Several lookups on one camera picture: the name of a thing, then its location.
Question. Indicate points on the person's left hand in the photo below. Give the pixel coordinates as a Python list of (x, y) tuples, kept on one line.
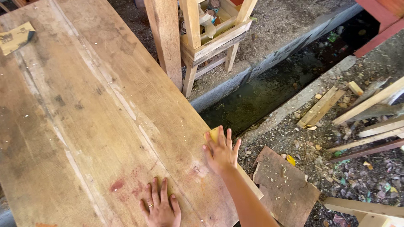
[(161, 214)]

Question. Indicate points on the person's right hand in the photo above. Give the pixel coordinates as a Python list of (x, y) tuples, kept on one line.
[(222, 157)]

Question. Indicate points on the yellow sandpaper piece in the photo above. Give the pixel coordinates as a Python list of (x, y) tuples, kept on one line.
[(214, 133)]

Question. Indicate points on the brown plywood scrap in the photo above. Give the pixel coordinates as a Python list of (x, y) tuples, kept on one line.
[(284, 186)]

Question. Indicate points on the yellow leaf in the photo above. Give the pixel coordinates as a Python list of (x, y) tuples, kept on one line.
[(290, 160)]

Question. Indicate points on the concrete drainage ditch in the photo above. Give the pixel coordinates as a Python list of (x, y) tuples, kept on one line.
[(271, 85)]

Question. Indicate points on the short flat wooden plank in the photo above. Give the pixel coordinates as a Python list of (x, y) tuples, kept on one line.
[(320, 107)]

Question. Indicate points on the large wooden board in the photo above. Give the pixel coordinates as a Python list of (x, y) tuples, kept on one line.
[(94, 119)]

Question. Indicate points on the round metal tin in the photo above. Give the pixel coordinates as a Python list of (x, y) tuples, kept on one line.
[(210, 14), (215, 4), (183, 28)]

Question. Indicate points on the long pale wooden slat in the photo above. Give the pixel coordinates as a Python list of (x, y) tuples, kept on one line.
[(382, 127), (367, 103), (363, 142)]

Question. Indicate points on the dark brown wooden slat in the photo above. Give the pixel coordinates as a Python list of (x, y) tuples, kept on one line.
[(369, 151)]

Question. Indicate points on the small wooden block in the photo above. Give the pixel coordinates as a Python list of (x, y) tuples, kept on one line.
[(355, 88)]

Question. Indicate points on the grey curved branch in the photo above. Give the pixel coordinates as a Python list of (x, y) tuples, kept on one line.
[(378, 111)]

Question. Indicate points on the red painted wooden furniture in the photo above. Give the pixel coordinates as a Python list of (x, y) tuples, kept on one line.
[(383, 22)]

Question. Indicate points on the yellow printed sandpaper sheet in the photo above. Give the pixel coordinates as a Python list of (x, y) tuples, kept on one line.
[(14, 38)]

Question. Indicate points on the pale wooden stool frame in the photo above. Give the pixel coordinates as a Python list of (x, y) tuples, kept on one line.
[(217, 37)]

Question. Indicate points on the upright wooden post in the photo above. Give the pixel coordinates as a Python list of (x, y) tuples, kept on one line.
[(165, 41)]

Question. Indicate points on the pale wooden beam frame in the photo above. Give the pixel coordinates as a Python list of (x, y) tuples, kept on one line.
[(363, 209)]

